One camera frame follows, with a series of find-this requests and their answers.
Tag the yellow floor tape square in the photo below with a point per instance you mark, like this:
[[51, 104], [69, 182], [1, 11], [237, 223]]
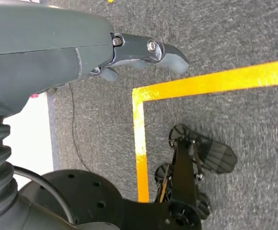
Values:
[[201, 79]]

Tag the black robot foot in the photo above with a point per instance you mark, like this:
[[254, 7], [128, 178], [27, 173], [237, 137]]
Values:
[[213, 155]]

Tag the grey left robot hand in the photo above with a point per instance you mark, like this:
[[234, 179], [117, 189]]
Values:
[[45, 47]]

